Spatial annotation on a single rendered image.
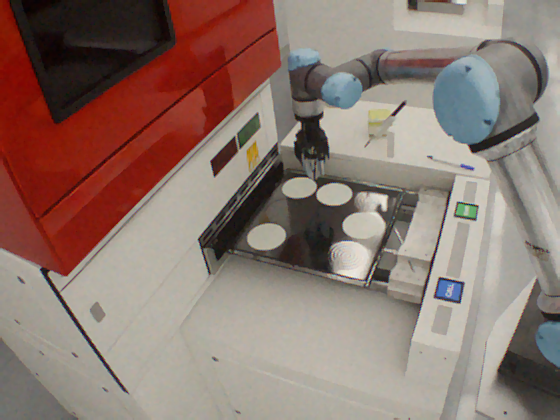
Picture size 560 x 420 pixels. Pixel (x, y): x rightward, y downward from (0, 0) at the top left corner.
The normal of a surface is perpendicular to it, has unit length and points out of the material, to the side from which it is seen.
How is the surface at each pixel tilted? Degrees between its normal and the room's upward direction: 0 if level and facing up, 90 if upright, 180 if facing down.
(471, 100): 87
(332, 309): 0
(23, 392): 0
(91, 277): 90
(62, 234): 90
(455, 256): 0
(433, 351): 90
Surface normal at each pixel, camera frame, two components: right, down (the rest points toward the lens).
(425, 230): -0.12, -0.77
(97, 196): 0.90, 0.18
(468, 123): -0.88, 0.33
